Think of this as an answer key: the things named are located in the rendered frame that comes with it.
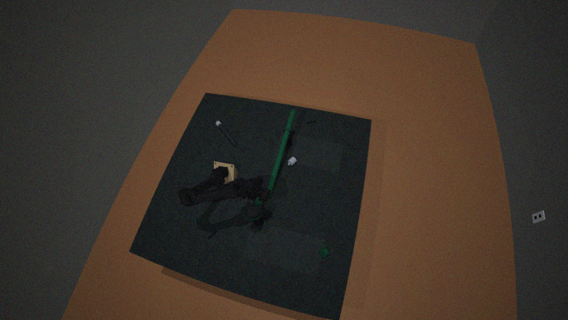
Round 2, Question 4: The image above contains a black cylinder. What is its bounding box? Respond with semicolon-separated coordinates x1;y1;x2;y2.
247;204;264;226

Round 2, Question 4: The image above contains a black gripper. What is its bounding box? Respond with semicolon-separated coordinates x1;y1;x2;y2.
242;189;271;202

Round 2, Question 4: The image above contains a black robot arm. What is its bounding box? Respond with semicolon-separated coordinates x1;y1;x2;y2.
178;166;263;207

